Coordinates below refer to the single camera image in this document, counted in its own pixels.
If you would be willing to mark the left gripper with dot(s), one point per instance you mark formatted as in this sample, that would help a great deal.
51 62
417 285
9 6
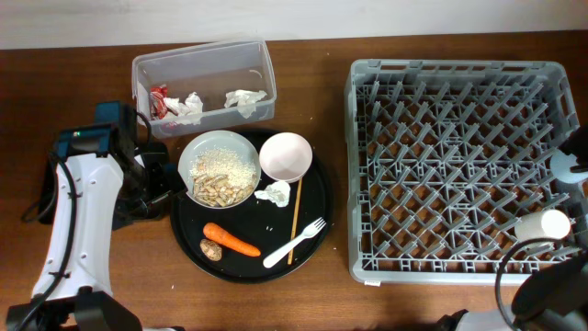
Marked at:
170 184

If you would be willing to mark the red candy wrapper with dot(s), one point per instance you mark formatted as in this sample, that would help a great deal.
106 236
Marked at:
158 107

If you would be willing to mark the white paper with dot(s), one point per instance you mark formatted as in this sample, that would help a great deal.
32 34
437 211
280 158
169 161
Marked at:
189 111

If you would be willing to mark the white napkin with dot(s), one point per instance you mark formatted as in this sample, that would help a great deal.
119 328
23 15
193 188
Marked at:
277 193

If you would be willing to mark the pink bowl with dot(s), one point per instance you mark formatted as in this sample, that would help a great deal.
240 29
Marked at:
286 156

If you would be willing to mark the white cup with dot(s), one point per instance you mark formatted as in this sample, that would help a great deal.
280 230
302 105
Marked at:
543 224

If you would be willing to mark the white tissue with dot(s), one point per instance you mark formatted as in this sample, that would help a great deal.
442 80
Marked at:
244 101

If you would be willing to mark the light blue cup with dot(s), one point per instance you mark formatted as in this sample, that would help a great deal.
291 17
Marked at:
560 165

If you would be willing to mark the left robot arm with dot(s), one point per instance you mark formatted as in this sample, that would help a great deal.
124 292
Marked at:
104 179

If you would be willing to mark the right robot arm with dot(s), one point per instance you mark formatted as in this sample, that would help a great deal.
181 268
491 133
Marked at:
555 298

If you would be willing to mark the grey dishwasher rack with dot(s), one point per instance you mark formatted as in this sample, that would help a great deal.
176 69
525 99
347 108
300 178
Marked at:
444 158

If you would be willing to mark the black rectangular tray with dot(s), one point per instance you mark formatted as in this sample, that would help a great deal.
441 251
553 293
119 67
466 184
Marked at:
45 206

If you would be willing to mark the grey plate with food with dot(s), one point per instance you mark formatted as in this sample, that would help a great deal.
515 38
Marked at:
220 169

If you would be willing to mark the orange carrot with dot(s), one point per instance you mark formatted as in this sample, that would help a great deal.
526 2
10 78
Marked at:
217 234

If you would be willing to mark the brown mushroom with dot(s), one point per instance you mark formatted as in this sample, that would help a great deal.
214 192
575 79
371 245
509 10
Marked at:
211 250

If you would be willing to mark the clear plastic bin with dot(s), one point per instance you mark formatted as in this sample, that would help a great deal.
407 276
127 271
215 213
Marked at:
211 70

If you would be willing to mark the round black tray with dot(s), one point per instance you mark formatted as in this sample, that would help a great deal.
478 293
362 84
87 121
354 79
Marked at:
259 223

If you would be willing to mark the wooden chopstick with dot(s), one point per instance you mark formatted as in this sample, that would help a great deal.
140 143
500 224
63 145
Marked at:
295 218

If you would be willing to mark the white plastic fork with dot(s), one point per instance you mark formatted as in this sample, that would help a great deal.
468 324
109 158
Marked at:
308 232

